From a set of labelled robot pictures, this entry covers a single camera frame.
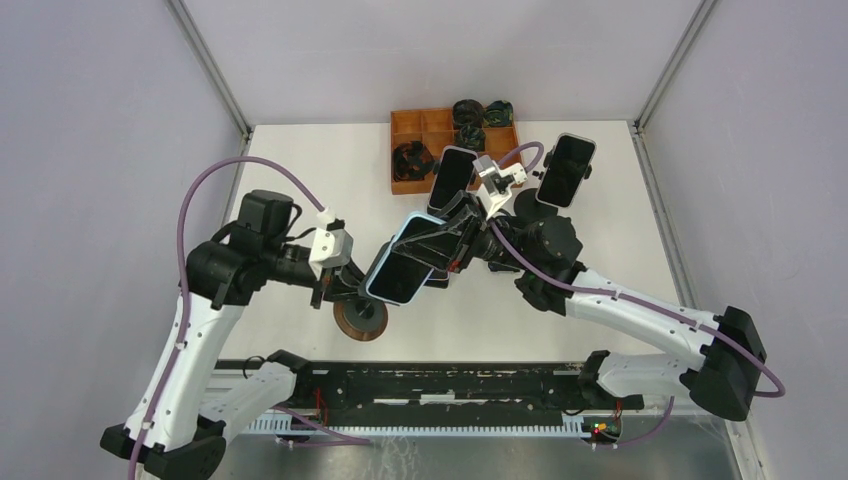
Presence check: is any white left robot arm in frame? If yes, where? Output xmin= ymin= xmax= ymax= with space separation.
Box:
xmin=100 ymin=190 xmax=388 ymax=479

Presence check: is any dark rolled tie back left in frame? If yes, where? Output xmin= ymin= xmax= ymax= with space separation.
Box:
xmin=451 ymin=99 xmax=485 ymax=130

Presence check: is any blue-case smartphone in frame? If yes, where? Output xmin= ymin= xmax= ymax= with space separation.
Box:
xmin=359 ymin=211 xmax=446 ymax=306

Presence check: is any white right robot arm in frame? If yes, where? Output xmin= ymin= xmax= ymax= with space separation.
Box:
xmin=389 ymin=194 xmax=785 ymax=422

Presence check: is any wooden compartment tray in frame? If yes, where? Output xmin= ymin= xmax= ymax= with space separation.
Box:
xmin=389 ymin=107 xmax=527 ymax=197

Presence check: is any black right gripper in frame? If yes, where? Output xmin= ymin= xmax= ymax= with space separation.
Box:
xmin=392 ymin=189 xmax=536 ymax=272

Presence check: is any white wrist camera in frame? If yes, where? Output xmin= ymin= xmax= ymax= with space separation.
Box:
xmin=309 ymin=219 xmax=354 ymax=274
xmin=472 ymin=155 xmax=527 ymax=220

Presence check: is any white-case smartphone on stand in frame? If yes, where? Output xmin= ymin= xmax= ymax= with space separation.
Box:
xmin=426 ymin=146 xmax=478 ymax=213

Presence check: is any dark rolled tie back right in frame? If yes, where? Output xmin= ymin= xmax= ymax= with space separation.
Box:
xmin=483 ymin=100 xmax=514 ymax=128

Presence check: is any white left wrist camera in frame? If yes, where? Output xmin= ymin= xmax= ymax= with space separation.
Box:
xmin=309 ymin=219 xmax=354 ymax=274

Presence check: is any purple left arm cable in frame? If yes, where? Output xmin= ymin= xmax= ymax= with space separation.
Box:
xmin=127 ymin=155 xmax=372 ymax=480

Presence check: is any dark rolled tie middle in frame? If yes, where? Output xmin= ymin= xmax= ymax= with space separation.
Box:
xmin=454 ymin=124 xmax=486 ymax=152

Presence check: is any dark rolled tie in tray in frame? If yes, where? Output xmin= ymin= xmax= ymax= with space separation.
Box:
xmin=391 ymin=140 xmax=436 ymax=182

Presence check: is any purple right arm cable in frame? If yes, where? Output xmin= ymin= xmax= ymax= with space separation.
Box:
xmin=488 ymin=140 xmax=787 ymax=449

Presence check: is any black folding phone stand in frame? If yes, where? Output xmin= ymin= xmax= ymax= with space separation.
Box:
xmin=425 ymin=270 xmax=450 ymax=289

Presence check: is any white cable duct strip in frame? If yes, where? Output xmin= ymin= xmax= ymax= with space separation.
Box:
xmin=243 ymin=412 xmax=618 ymax=442

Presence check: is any black right pole phone stand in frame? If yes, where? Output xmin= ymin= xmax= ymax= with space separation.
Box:
xmin=514 ymin=151 xmax=560 ymax=221

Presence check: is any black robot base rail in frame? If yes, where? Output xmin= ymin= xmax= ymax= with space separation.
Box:
xmin=271 ymin=350 xmax=645 ymax=429

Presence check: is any wooden-base grey phone stand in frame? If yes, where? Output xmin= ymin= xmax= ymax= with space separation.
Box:
xmin=333 ymin=299 xmax=389 ymax=342

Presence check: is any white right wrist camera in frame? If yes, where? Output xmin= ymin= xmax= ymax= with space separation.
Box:
xmin=472 ymin=155 xmax=527 ymax=220

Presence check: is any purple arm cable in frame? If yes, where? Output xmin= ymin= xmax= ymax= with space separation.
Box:
xmin=127 ymin=155 xmax=372 ymax=480
xmin=488 ymin=140 xmax=787 ymax=449

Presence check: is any white-case smartphone right stand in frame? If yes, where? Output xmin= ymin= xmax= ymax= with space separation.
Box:
xmin=535 ymin=133 xmax=597 ymax=208

